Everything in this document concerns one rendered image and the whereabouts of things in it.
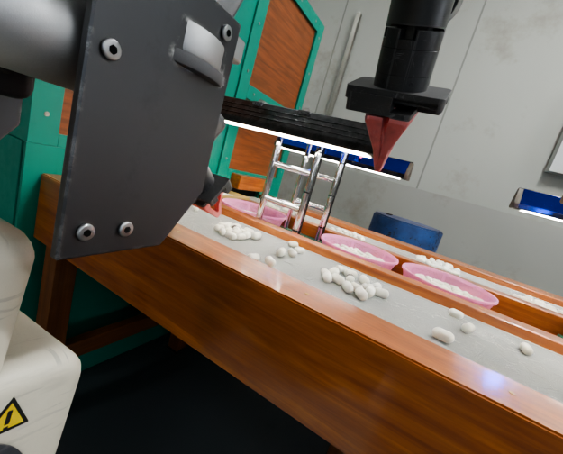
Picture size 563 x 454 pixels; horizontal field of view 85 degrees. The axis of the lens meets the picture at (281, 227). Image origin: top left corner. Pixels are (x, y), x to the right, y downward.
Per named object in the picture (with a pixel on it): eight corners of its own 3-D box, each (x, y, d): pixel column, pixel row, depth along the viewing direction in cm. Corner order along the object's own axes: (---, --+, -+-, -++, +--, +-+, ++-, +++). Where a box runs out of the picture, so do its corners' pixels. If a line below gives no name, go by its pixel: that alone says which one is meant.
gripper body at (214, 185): (195, 173, 65) (180, 145, 60) (233, 185, 61) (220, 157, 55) (176, 195, 63) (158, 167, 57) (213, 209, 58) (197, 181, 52)
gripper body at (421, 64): (360, 92, 39) (374, 22, 35) (446, 106, 35) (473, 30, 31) (342, 101, 35) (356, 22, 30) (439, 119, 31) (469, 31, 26)
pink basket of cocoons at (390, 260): (397, 300, 92) (408, 270, 91) (312, 272, 95) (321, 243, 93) (380, 273, 118) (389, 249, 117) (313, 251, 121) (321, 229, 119)
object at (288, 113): (379, 156, 70) (391, 123, 68) (185, 110, 96) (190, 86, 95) (385, 161, 77) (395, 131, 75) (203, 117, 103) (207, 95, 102)
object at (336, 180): (318, 251, 123) (354, 140, 114) (276, 234, 132) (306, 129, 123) (333, 247, 140) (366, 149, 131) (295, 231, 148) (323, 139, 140)
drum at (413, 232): (410, 316, 275) (445, 229, 259) (403, 339, 226) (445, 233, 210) (351, 291, 298) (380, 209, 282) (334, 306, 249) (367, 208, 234)
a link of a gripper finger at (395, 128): (351, 152, 44) (365, 81, 38) (402, 165, 41) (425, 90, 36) (333, 169, 39) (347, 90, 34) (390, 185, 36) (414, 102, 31)
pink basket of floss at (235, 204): (286, 247, 117) (294, 222, 115) (217, 231, 109) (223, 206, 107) (273, 228, 142) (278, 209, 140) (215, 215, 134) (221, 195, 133)
